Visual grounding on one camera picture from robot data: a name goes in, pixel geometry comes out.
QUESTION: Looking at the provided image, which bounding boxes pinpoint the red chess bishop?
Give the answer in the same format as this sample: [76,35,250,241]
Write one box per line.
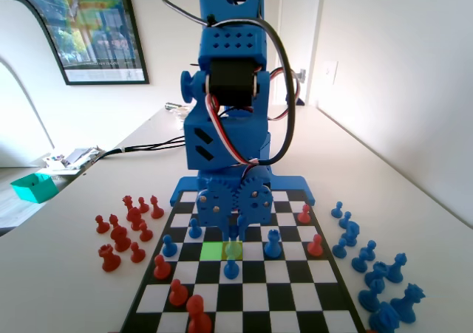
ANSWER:
[149,195,165,220]

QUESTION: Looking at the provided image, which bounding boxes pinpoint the red chess rook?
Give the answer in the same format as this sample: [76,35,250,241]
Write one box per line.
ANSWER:
[97,244,122,273]

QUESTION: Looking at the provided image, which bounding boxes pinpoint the blue chess queen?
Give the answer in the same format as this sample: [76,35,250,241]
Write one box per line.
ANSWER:
[390,284,426,325]

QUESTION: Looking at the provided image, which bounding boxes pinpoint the black and white chessboard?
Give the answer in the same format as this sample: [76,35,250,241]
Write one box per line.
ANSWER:
[118,189,367,333]

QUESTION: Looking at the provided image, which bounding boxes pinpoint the white stacked objects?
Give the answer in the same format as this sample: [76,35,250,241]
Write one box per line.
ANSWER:
[174,107,191,129]

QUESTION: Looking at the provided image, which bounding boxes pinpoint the pile of papers and cards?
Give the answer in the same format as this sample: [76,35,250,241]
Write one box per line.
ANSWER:
[41,145,109,176]

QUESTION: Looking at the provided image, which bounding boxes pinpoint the teal plastic box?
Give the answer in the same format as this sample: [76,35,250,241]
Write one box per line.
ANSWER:
[9,173,58,204]

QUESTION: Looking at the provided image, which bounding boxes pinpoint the white door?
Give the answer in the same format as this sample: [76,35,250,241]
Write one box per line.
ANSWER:
[264,0,323,106]

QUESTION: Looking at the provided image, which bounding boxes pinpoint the black framed map poster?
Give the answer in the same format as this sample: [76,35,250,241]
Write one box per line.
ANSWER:
[36,0,150,86]

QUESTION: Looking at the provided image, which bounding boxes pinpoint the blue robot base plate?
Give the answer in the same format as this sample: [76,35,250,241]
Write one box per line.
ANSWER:
[169,175,317,207]

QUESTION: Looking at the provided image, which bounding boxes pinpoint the red white black servo wire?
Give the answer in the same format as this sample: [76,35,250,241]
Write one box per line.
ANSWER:
[204,66,301,168]

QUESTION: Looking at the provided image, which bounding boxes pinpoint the black table cable bundle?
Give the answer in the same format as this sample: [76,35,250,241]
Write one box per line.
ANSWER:
[96,134,186,161]

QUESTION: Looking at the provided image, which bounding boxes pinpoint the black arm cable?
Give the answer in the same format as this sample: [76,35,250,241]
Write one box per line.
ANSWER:
[159,0,298,166]

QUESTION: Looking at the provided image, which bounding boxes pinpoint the white light switch plate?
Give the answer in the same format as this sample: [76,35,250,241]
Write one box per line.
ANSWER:
[320,59,339,86]

